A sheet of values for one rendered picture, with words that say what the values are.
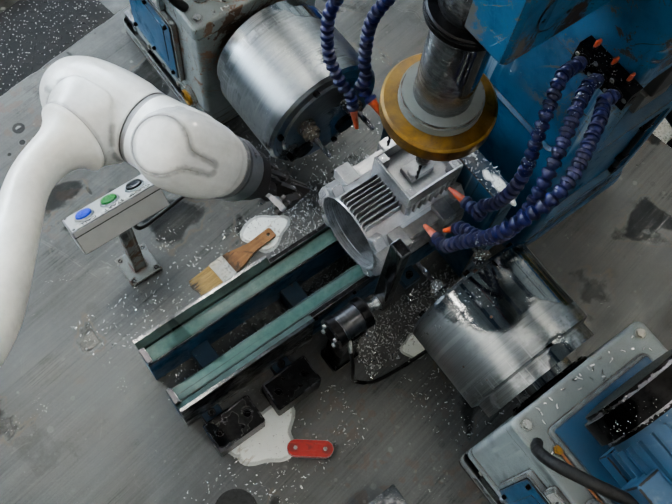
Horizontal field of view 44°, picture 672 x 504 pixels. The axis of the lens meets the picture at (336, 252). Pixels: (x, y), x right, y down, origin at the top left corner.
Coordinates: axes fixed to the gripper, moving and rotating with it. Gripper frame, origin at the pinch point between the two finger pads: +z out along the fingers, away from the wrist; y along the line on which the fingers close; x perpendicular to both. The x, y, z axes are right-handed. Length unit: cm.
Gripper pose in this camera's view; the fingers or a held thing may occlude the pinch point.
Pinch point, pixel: (293, 189)
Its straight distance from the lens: 134.5
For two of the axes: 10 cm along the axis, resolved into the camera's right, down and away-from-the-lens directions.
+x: -7.3, 6.5, 2.2
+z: 3.4, 0.6, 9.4
